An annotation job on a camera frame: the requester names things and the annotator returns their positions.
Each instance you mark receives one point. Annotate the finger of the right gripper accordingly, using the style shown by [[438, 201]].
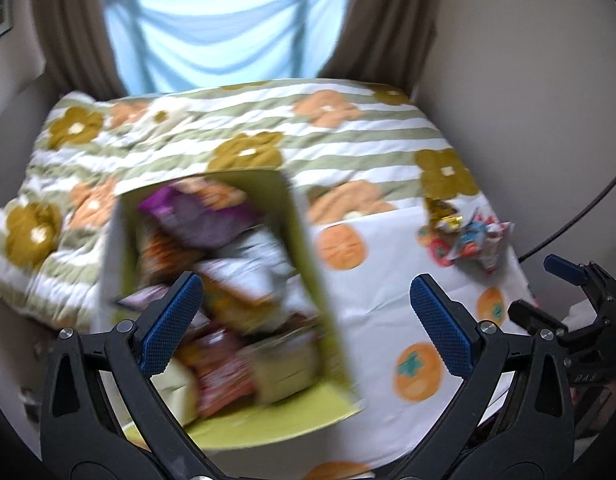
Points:
[[596, 283], [537, 323]]

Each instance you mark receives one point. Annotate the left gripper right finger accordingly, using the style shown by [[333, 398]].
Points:
[[511, 418]]

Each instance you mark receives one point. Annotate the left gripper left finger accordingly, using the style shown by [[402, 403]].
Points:
[[102, 417]]

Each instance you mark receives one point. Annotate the pink striped snack bag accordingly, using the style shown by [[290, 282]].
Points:
[[223, 376]]

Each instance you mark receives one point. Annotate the colourful snack bag pile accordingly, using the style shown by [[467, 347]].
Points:
[[482, 240]]

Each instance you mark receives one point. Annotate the gold yellow snack bag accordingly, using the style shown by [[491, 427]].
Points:
[[443, 216]]

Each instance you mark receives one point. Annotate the persimmon print white sheet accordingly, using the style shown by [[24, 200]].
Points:
[[403, 384]]

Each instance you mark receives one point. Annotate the orange cheese stick snack bag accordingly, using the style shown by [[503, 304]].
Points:
[[162, 258]]

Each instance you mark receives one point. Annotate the green cardboard snack box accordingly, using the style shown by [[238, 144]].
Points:
[[292, 349]]

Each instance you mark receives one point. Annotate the newspaper print snack bag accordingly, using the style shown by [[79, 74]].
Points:
[[255, 267]]

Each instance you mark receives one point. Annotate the purple snack bag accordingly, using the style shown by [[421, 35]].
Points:
[[201, 213]]

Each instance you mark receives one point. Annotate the floral striped quilt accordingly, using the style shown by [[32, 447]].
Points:
[[319, 132]]

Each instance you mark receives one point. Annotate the brown drape right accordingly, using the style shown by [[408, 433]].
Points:
[[384, 42]]

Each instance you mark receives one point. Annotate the brown drape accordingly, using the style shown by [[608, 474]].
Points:
[[384, 42], [74, 42]]

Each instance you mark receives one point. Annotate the light blue window curtain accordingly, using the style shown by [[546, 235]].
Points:
[[164, 46]]

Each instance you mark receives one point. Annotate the brown drape left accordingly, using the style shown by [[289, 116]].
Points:
[[74, 42]]

